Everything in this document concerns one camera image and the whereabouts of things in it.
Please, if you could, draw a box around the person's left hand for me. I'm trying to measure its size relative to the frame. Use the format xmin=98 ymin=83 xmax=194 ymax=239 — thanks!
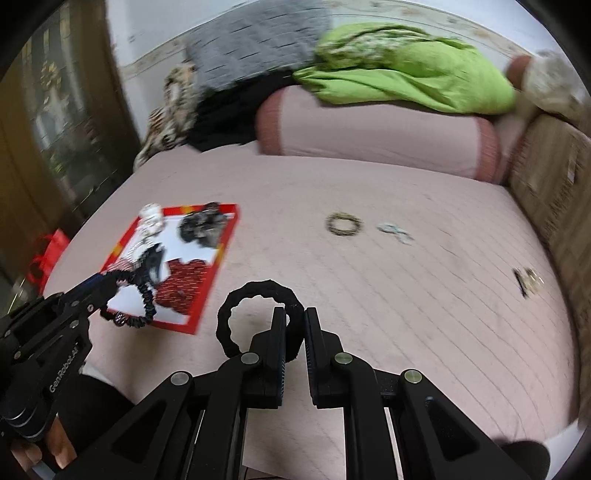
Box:
xmin=9 ymin=411 xmax=77 ymax=472

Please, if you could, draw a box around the grey quilt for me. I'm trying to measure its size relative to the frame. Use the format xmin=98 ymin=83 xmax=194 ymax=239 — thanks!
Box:
xmin=185 ymin=2 xmax=333 ymax=90

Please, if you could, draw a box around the black hair claw clip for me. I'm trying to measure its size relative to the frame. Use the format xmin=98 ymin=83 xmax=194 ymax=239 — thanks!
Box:
xmin=134 ymin=244 xmax=166 ymax=284

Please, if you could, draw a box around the beige striped cushion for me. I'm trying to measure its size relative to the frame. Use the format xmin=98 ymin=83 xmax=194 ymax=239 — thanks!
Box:
xmin=508 ymin=113 xmax=591 ymax=324

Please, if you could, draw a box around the person's dark clothing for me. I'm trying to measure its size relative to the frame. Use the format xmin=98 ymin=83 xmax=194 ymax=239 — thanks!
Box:
xmin=60 ymin=374 xmax=139 ymax=480

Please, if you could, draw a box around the red polka dot scrunchie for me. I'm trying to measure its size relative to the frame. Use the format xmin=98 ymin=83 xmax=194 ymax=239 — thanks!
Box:
xmin=154 ymin=258 xmax=208 ymax=317

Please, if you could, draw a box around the green blanket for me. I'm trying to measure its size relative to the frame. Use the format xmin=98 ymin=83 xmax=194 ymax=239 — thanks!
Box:
xmin=293 ymin=23 xmax=517 ymax=115

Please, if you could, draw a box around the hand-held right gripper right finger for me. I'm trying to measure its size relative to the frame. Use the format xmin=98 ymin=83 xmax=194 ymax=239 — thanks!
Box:
xmin=303 ymin=307 xmax=552 ymax=480

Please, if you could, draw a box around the leaf print cloth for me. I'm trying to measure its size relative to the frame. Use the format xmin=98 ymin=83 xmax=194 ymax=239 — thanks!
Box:
xmin=134 ymin=65 xmax=201 ymax=171

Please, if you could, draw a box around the white floral cloth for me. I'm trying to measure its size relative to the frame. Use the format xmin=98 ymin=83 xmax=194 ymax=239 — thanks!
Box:
xmin=522 ymin=51 xmax=585 ymax=118

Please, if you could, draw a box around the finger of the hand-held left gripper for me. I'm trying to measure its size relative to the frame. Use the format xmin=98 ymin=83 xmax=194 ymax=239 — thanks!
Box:
xmin=65 ymin=269 xmax=139 ymax=319

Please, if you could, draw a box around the brown bead bracelet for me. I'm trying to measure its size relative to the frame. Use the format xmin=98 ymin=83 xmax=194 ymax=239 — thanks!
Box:
xmin=325 ymin=212 xmax=364 ymax=237

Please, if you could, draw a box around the light blue bead bracelet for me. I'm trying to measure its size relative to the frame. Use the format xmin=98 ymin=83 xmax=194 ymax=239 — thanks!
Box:
xmin=376 ymin=222 xmax=415 ymax=246

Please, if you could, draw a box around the pink bolster pillow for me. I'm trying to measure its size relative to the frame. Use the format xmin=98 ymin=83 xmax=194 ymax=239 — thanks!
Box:
xmin=255 ymin=85 xmax=502 ymax=183

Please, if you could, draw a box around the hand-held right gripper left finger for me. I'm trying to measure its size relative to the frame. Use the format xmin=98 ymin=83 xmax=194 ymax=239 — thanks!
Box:
xmin=69 ymin=307 xmax=288 ymax=480

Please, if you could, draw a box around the grey sheer dotted scrunchie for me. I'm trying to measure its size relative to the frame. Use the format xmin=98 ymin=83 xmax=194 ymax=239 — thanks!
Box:
xmin=179 ymin=211 xmax=232 ymax=246

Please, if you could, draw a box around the red shallow box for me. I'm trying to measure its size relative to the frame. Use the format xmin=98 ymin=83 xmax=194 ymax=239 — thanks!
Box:
xmin=100 ymin=203 xmax=241 ymax=334

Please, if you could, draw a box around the white cherry print scrunchie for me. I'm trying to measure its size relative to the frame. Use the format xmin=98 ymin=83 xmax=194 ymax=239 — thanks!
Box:
xmin=139 ymin=203 xmax=166 ymax=238

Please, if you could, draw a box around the black cloth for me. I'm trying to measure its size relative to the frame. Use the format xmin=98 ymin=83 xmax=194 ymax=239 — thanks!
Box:
xmin=187 ymin=71 xmax=301 ymax=152

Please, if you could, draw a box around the black ribbed hair tie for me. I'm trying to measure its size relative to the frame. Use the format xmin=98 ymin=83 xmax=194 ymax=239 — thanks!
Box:
xmin=99 ymin=269 xmax=158 ymax=329

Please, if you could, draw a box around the dark wooden cabinet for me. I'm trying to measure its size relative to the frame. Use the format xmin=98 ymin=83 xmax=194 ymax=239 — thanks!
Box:
xmin=0 ymin=0 xmax=139 ymax=296

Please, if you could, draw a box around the black fuzzy hair tie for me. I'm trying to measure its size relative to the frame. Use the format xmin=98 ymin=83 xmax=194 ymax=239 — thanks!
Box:
xmin=216 ymin=279 xmax=305 ymax=363

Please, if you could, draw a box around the red bag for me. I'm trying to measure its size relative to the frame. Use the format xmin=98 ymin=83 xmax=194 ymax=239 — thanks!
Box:
xmin=28 ymin=228 xmax=70 ymax=287

